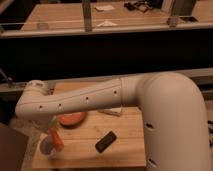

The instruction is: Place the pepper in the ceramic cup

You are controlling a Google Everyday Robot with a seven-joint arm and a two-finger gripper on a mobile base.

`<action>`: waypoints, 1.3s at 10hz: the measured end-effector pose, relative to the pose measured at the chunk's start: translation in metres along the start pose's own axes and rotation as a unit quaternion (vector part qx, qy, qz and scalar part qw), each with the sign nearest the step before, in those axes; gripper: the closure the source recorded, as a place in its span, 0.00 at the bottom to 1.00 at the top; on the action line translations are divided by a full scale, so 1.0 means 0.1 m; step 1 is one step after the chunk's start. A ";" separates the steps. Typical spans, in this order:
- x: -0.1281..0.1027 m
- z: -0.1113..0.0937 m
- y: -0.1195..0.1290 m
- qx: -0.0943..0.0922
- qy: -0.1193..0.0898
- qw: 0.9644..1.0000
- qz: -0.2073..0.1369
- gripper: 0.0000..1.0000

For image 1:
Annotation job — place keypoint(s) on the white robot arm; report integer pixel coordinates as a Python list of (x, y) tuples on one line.
[(173, 108)]

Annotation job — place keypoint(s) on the white crumpled paper piece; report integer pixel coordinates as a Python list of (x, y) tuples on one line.
[(112, 111)]

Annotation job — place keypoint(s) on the orange bowl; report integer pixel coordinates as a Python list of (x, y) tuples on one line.
[(71, 119)]

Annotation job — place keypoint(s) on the black rectangular block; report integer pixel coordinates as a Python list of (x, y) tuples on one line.
[(105, 141)]

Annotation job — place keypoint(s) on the white cloth on far table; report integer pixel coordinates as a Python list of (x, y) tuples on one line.
[(107, 24)]

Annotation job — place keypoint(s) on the white paper on far table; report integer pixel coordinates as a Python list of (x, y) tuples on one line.
[(104, 8)]

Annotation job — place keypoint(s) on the black tools on far table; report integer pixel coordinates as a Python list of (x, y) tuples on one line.
[(141, 5)]

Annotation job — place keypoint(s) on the metal frame post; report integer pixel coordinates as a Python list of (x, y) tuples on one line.
[(87, 15), (181, 9)]

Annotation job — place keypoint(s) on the metal frame post right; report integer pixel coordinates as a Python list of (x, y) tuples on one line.
[(181, 9)]

